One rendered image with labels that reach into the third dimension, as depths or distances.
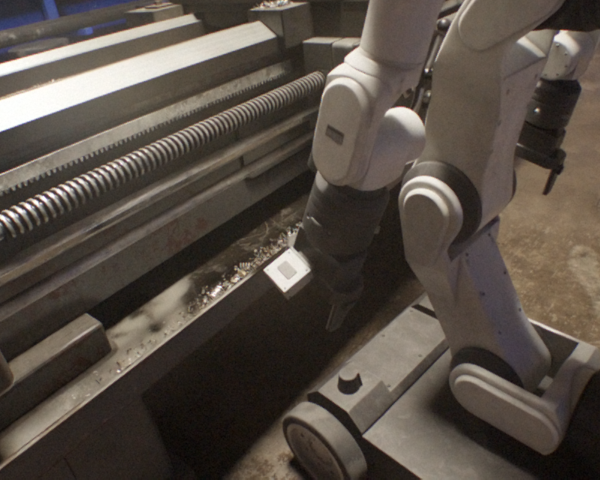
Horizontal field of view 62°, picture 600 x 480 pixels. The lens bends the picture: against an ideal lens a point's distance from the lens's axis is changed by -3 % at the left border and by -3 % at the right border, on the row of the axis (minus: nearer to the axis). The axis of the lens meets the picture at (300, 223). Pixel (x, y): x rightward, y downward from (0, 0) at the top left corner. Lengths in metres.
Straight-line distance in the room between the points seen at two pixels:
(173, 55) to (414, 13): 0.59
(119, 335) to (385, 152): 0.65
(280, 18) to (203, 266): 0.55
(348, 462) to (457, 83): 0.70
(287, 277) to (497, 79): 0.36
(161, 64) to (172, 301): 0.45
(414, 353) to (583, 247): 0.94
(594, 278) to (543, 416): 0.94
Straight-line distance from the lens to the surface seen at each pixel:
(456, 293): 0.92
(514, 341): 0.97
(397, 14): 0.48
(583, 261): 1.87
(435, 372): 1.16
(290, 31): 1.15
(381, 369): 1.13
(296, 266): 0.63
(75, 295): 0.96
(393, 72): 0.49
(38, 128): 0.83
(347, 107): 0.49
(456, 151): 0.79
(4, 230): 0.76
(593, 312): 1.66
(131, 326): 1.02
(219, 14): 1.42
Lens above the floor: 1.01
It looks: 30 degrees down
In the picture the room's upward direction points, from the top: 7 degrees counter-clockwise
